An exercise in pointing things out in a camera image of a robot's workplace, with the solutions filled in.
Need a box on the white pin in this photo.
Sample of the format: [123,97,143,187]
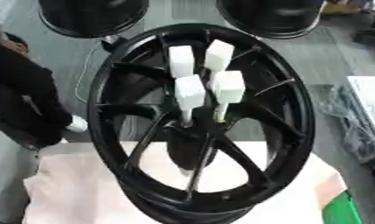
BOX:
[210,70,247,123]
[202,38,236,77]
[167,45,197,79]
[173,73,207,127]

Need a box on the black spoked wheel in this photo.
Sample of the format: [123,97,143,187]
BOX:
[86,23,317,224]

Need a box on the black round wheel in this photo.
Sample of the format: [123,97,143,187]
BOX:
[214,0,327,39]
[37,0,150,39]

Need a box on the grey crumpled plastic bag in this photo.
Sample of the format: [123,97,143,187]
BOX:
[320,85,375,165]

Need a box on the person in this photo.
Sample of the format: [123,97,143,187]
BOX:
[0,0,89,151]

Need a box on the white flat board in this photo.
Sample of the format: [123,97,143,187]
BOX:
[346,75,375,136]

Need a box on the green box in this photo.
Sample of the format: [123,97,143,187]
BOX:
[320,191,365,224]

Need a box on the white thin cable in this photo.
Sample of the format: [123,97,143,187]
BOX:
[73,40,107,105]

